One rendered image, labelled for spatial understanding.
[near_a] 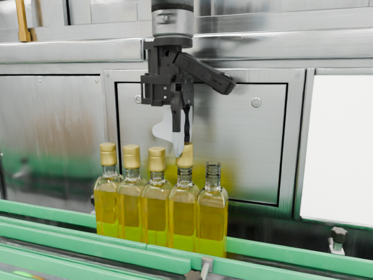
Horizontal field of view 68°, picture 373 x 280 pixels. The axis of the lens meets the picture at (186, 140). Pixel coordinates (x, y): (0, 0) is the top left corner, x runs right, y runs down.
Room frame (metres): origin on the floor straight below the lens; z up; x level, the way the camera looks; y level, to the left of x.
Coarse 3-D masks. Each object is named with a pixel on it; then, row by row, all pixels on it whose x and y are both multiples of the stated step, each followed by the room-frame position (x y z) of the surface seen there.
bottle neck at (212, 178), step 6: (210, 162) 0.51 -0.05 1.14; (216, 162) 0.51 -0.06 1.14; (210, 168) 0.49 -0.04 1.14; (216, 168) 0.49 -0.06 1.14; (210, 174) 0.49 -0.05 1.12; (216, 174) 0.49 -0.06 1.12; (210, 180) 0.49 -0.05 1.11; (216, 180) 0.49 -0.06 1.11; (210, 186) 0.49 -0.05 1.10; (216, 186) 0.49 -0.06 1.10
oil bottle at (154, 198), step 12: (144, 192) 0.52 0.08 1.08; (156, 192) 0.51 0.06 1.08; (168, 192) 0.52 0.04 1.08; (144, 204) 0.51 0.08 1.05; (156, 204) 0.51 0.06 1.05; (144, 216) 0.51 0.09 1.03; (156, 216) 0.51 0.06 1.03; (144, 228) 0.51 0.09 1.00; (156, 228) 0.51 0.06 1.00; (144, 240) 0.51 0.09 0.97; (156, 240) 0.51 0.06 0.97; (168, 240) 0.51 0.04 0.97
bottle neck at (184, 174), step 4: (180, 168) 0.51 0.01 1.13; (184, 168) 0.51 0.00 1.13; (188, 168) 0.51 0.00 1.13; (180, 172) 0.51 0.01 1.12; (184, 172) 0.51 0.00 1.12; (188, 172) 0.51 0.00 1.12; (180, 176) 0.51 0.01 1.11; (184, 176) 0.51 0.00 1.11; (188, 176) 0.51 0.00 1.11; (180, 180) 0.51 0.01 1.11; (184, 180) 0.51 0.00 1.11; (188, 180) 0.51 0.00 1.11; (180, 184) 0.51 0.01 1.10; (184, 184) 0.51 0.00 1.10; (188, 184) 0.51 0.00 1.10
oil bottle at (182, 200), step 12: (180, 192) 0.50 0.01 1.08; (192, 192) 0.50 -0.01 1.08; (168, 204) 0.50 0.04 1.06; (180, 204) 0.49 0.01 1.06; (192, 204) 0.49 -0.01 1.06; (168, 216) 0.50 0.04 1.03; (180, 216) 0.49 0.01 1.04; (192, 216) 0.49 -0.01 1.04; (168, 228) 0.50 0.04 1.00; (180, 228) 0.49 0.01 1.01; (192, 228) 0.49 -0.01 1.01; (180, 240) 0.49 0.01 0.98; (192, 240) 0.49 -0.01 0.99
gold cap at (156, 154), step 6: (150, 150) 0.52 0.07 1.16; (156, 150) 0.52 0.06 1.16; (162, 150) 0.52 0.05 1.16; (150, 156) 0.52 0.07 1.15; (156, 156) 0.52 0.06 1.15; (162, 156) 0.52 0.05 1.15; (150, 162) 0.52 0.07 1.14; (156, 162) 0.52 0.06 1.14; (162, 162) 0.52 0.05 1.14; (150, 168) 0.52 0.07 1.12; (156, 168) 0.52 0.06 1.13; (162, 168) 0.52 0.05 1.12
